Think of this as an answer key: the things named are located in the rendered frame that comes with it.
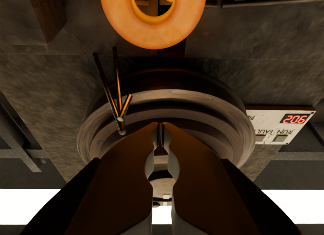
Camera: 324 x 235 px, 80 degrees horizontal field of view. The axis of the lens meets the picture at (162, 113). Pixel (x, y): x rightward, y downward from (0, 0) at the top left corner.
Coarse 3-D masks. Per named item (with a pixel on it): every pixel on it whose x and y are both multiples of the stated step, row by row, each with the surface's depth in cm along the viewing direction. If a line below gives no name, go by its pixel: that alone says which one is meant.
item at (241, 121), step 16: (144, 80) 41; (160, 80) 41; (176, 80) 41; (192, 80) 42; (144, 96) 38; (160, 96) 38; (176, 96) 38; (192, 96) 38; (208, 96) 38; (224, 96) 43; (96, 112) 41; (224, 112) 42; (240, 112) 42; (80, 128) 45; (96, 128) 45; (240, 128) 46; (80, 144) 49; (240, 160) 56
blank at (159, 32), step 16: (112, 0) 28; (128, 0) 28; (176, 0) 28; (192, 0) 28; (112, 16) 30; (128, 16) 30; (144, 16) 31; (160, 16) 32; (176, 16) 30; (192, 16) 30; (128, 32) 32; (144, 32) 32; (160, 32) 32; (176, 32) 32; (160, 48) 34
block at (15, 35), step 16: (0, 0) 25; (16, 0) 25; (32, 0) 26; (48, 0) 29; (0, 16) 27; (16, 16) 27; (32, 16) 27; (48, 16) 29; (64, 16) 34; (0, 32) 28; (16, 32) 28; (32, 32) 28; (48, 32) 30
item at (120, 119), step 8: (112, 48) 41; (96, 56) 41; (96, 64) 40; (104, 80) 37; (120, 80) 37; (104, 88) 37; (120, 88) 36; (112, 96) 36; (120, 96) 35; (128, 96) 33; (112, 104) 34; (120, 104) 34; (128, 104) 32; (112, 112) 34; (120, 112) 30; (120, 120) 30; (120, 128) 32
